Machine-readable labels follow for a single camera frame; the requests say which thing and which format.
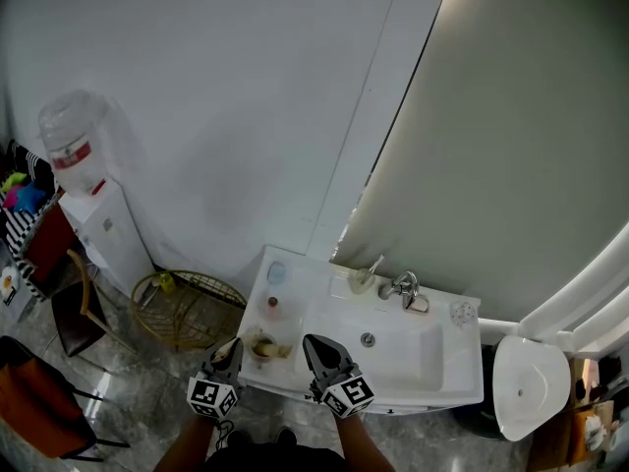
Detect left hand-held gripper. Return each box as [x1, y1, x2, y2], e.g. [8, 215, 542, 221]
[186, 336, 246, 419]

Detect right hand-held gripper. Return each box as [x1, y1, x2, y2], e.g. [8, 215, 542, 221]
[302, 334, 375, 420]

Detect white ceramic sink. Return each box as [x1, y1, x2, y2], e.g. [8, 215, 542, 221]
[236, 244, 486, 416]

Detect person's right forearm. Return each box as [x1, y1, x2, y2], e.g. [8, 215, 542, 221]
[333, 413, 397, 472]

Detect person's left forearm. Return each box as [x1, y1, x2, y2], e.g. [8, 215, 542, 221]
[152, 413, 218, 472]

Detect clear round dish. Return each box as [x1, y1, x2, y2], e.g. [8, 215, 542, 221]
[242, 326, 277, 369]

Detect clear container with brown cap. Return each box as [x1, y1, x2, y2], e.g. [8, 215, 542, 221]
[258, 293, 302, 325]

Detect chrome faucet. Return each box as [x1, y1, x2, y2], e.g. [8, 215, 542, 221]
[376, 269, 422, 312]

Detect person's black clothing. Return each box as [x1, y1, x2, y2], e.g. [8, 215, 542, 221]
[203, 440, 348, 472]

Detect clear dotted glass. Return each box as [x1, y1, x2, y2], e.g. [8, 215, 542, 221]
[448, 300, 478, 327]

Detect wooden chair dark seat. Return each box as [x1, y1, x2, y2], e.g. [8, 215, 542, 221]
[50, 248, 140, 359]

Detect white water dispenser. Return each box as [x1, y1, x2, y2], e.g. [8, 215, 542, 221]
[57, 178, 157, 300]

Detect red-brown cabinet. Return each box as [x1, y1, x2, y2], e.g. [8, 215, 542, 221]
[23, 203, 79, 285]

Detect white box with egg picture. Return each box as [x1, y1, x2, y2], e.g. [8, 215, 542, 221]
[0, 262, 25, 310]

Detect black white striped cloth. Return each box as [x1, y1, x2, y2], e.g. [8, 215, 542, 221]
[0, 139, 62, 299]

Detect blue star toy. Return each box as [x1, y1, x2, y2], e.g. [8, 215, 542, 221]
[13, 181, 48, 214]

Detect clear water bottle red label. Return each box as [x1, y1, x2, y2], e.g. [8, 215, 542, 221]
[35, 88, 110, 199]

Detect brown cardboard boxes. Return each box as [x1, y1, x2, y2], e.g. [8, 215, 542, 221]
[526, 355, 629, 472]

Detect green star toy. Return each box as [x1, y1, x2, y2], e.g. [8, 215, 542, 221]
[0, 171, 27, 195]

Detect gold wire round table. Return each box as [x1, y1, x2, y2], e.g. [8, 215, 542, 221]
[129, 268, 249, 354]

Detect black cable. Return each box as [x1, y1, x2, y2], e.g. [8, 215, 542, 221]
[212, 417, 236, 452]

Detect orange chair black frame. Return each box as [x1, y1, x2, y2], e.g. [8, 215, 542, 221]
[0, 334, 132, 463]

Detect white rail frame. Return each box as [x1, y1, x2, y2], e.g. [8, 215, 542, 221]
[477, 231, 629, 361]

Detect large wall mirror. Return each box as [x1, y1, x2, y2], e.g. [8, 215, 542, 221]
[333, 0, 629, 358]

